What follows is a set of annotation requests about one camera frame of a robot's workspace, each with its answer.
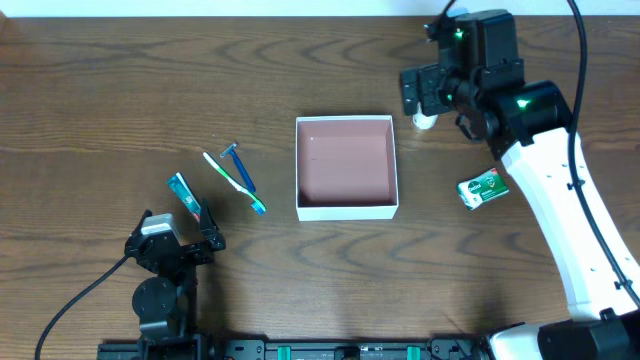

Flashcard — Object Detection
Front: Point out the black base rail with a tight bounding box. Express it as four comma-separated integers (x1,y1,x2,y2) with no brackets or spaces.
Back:
96,338,493,360

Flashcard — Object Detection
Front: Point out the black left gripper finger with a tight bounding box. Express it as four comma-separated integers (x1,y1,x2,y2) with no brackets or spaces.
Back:
137,209,152,233
199,198,219,240

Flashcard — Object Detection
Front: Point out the green white toothbrush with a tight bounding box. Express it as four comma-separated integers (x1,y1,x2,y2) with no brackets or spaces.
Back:
202,152,267,215

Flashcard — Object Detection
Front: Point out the white cream tube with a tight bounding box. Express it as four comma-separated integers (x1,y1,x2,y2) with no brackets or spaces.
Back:
412,113,438,130

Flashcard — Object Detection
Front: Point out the white cardboard box pink inside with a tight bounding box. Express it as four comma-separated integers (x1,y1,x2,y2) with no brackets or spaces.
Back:
295,115,399,222

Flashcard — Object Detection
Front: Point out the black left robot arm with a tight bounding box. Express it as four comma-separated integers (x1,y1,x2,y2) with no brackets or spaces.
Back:
124,201,226,340

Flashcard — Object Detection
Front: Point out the green soap bar packet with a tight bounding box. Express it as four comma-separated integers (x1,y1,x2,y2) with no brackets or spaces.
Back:
456,168,509,210

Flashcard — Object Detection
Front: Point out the green toothpaste tube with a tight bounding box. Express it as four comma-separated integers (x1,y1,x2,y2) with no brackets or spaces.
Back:
167,172,201,222

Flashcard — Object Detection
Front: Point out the blue disposable razor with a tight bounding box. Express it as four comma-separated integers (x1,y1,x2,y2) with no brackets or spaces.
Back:
220,142,256,193

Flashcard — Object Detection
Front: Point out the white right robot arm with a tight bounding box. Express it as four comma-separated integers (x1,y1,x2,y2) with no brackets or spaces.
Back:
401,9,639,359

